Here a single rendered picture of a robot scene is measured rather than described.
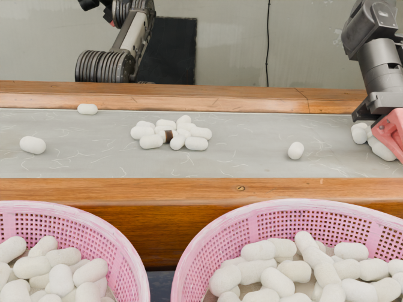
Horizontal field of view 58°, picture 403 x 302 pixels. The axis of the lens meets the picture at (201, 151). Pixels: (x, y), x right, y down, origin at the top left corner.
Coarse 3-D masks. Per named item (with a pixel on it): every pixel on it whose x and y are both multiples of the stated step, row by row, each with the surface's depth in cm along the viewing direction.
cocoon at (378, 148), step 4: (376, 144) 56; (380, 144) 55; (372, 148) 56; (376, 148) 55; (380, 148) 55; (384, 148) 55; (376, 152) 56; (380, 152) 55; (384, 152) 54; (388, 152) 54; (380, 156) 55; (384, 156) 55; (388, 156) 54; (392, 156) 54; (388, 160) 55; (392, 160) 54
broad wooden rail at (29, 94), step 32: (0, 96) 68; (32, 96) 69; (64, 96) 69; (96, 96) 70; (128, 96) 71; (160, 96) 72; (192, 96) 72; (224, 96) 73; (256, 96) 74; (288, 96) 75; (320, 96) 77; (352, 96) 78
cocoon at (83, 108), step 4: (80, 104) 66; (84, 104) 66; (88, 104) 66; (92, 104) 66; (80, 108) 66; (84, 108) 66; (88, 108) 66; (92, 108) 66; (96, 108) 66; (80, 112) 66; (84, 112) 66; (88, 112) 66; (92, 112) 66; (96, 112) 66
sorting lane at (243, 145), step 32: (0, 128) 59; (32, 128) 60; (64, 128) 60; (96, 128) 61; (128, 128) 62; (224, 128) 64; (256, 128) 65; (288, 128) 66; (320, 128) 66; (0, 160) 49; (32, 160) 50; (64, 160) 50; (96, 160) 50; (128, 160) 51; (160, 160) 51; (192, 160) 52; (224, 160) 52; (256, 160) 53; (288, 160) 54; (320, 160) 54; (352, 160) 55; (384, 160) 55
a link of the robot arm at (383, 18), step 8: (376, 8) 58; (384, 8) 59; (376, 16) 57; (384, 16) 58; (392, 16) 58; (376, 24) 57; (384, 24) 57; (392, 24) 57; (376, 32) 58; (384, 32) 58; (392, 32) 58; (368, 40) 59; (400, 40) 60; (344, 48) 65; (352, 56) 62
